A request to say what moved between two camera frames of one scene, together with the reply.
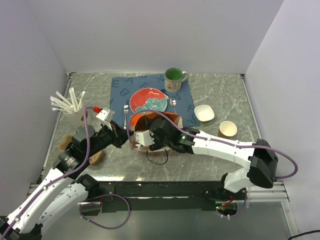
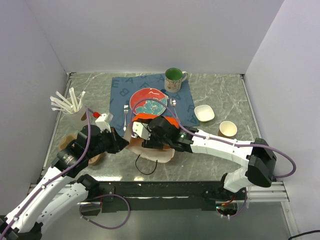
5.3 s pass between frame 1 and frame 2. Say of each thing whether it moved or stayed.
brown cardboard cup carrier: stayed
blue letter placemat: stayed
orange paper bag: moved
